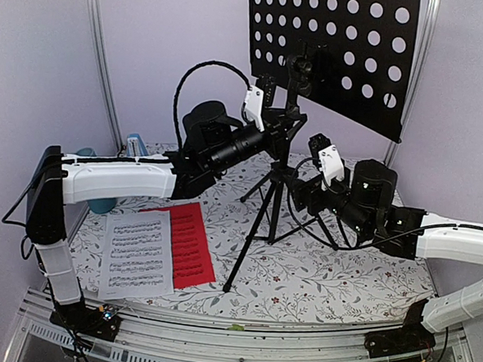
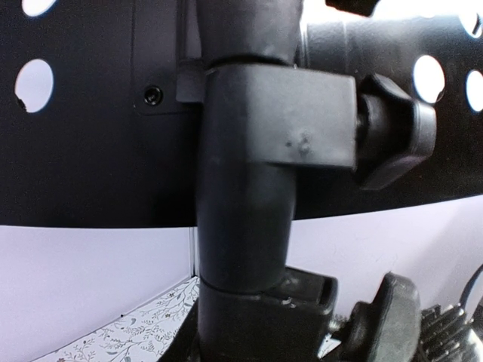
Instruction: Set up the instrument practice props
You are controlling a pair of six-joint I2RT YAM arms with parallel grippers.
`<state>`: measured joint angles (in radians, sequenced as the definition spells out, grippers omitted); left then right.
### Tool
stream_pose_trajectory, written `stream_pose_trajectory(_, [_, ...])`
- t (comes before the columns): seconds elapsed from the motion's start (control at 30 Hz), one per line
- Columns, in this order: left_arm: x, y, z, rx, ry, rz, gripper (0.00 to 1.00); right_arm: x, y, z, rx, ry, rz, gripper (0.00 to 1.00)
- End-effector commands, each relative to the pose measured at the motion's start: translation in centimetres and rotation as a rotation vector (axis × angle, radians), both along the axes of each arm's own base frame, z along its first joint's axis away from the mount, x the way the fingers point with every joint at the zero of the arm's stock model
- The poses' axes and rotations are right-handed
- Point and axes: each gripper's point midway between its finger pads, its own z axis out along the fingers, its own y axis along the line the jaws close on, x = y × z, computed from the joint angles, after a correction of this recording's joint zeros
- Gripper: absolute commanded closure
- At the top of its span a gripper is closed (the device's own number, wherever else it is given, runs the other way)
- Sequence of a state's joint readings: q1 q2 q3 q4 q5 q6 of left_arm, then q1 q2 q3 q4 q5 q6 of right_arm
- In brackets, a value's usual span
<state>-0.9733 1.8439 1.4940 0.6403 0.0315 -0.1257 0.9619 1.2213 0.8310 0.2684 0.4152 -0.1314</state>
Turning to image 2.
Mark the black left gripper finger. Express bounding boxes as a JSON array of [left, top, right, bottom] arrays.
[[414, 304, 482, 362]]

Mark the black music stand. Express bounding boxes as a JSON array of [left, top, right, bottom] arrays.
[[1, 1, 482, 361]]

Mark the left aluminium corner post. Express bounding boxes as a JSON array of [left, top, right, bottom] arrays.
[[189, 227, 199, 278]]

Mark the floral tablecloth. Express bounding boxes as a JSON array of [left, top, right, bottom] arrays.
[[39, 277, 198, 362]]

